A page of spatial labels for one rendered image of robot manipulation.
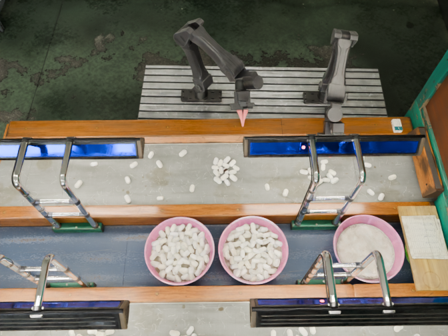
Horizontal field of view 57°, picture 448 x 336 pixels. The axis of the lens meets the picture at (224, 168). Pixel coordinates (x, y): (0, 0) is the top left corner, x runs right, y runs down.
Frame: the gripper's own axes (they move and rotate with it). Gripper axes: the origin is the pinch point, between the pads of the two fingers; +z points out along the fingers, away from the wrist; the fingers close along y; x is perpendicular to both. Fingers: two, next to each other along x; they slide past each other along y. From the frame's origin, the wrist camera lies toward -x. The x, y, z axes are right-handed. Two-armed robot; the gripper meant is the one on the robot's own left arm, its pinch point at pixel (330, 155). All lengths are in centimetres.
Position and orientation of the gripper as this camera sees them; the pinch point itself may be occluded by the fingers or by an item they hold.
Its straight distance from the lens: 177.8
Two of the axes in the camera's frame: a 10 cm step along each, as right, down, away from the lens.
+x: -0.1, -2.0, 9.8
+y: 10.0, -0.1, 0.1
